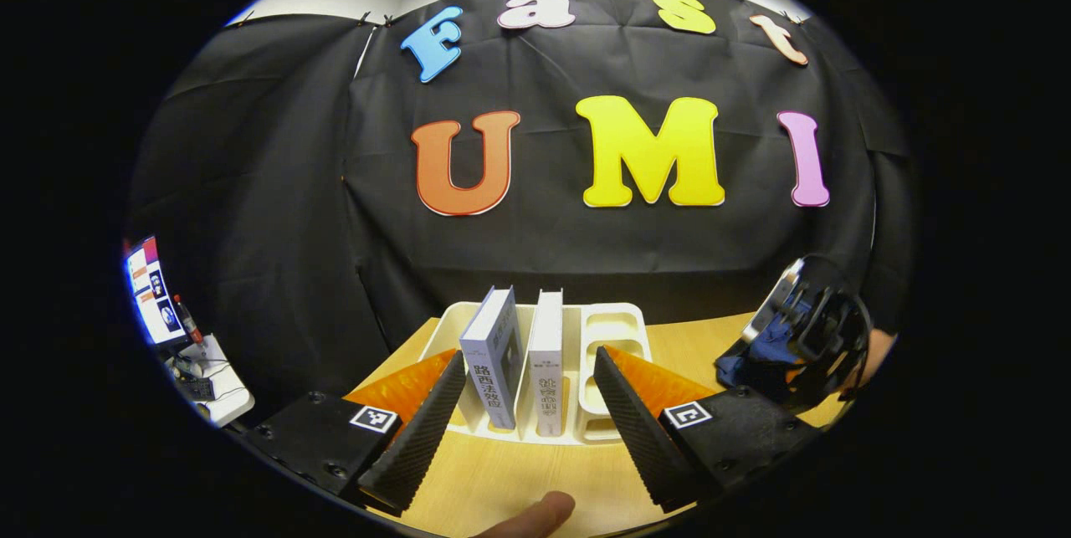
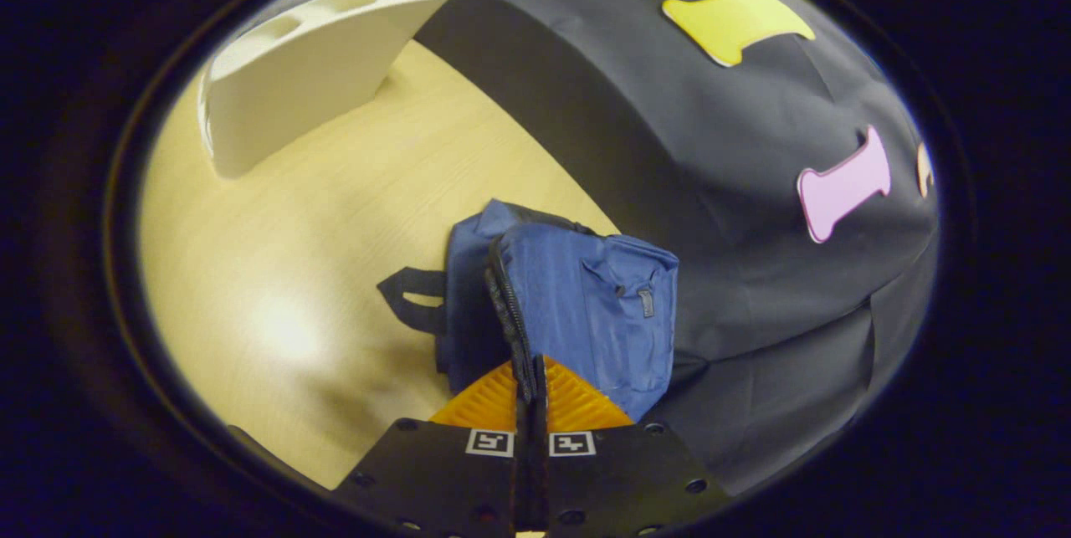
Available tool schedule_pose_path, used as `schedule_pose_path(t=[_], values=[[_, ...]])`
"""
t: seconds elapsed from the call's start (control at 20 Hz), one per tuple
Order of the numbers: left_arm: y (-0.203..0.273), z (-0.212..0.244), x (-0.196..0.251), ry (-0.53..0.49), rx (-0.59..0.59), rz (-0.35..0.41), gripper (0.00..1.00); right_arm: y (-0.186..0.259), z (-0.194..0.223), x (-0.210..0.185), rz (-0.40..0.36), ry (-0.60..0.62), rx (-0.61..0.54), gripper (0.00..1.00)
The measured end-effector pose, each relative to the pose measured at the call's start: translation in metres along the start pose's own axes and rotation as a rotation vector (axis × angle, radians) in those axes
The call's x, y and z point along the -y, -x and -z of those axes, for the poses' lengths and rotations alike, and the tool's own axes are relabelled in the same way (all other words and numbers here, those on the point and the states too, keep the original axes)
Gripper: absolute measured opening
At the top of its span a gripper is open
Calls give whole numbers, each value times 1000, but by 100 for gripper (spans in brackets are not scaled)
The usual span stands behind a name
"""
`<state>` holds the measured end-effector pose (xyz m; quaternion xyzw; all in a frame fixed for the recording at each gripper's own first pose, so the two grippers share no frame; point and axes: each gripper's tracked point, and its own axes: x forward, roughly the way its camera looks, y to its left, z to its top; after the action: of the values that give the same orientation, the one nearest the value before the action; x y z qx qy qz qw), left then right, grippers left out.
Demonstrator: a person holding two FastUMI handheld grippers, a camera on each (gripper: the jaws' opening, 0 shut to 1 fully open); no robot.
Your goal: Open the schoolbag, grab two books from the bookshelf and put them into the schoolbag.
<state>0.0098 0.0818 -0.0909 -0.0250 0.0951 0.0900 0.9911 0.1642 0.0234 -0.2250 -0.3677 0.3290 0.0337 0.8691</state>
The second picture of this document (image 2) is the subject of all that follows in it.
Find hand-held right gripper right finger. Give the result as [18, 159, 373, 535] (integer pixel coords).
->
[535, 354, 733, 538]

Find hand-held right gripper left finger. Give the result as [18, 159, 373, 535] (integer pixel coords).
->
[331, 354, 536, 538]

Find blue schoolbag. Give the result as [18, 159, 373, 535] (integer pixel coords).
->
[377, 199, 680, 423]

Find white plastic bookshelf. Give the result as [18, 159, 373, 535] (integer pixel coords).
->
[198, 0, 461, 181]

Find black backdrop cloth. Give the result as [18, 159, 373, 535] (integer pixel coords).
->
[389, 0, 942, 497]

